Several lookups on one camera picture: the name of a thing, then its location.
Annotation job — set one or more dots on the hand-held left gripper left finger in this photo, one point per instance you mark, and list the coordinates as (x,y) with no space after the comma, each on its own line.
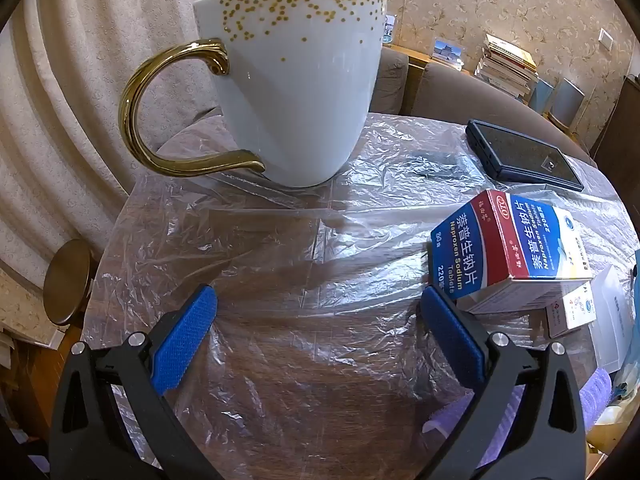
(184,341)

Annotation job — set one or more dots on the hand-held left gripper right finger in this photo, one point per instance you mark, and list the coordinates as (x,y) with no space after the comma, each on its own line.
(456,336)

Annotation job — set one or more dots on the white translucent plastic box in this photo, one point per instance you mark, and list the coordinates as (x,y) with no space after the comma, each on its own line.
(614,320)

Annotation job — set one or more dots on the blue and red medicine box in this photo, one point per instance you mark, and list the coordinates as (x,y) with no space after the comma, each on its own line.
(500,245)

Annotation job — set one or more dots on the small white medicine box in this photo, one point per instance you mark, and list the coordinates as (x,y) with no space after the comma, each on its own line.
(575,311)

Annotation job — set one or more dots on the round wooden stool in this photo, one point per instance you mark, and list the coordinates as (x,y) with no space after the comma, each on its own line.
(67,280)

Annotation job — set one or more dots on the purple hair roller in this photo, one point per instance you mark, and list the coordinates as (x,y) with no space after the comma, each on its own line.
(595,395)

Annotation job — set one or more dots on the black phone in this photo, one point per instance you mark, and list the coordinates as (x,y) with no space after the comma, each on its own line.
(525,155)

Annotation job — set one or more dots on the brown sofa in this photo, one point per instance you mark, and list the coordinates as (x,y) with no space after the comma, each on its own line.
(440,95)

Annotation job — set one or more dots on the grey box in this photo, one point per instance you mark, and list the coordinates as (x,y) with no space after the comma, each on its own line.
(569,101)
(542,96)

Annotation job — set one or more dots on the beige patterned curtain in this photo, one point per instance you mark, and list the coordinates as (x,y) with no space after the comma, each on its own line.
(75,110)

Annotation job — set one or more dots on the dark wooden cabinet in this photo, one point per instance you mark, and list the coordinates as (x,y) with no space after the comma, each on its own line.
(622,120)

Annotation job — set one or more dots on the stack of books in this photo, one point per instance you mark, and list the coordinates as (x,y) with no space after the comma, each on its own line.
(507,67)

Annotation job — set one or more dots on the building photo postcard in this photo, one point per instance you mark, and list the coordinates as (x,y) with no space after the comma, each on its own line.
(449,55)

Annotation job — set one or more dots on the white wall switch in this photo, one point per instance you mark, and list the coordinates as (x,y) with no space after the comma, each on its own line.
(606,40)

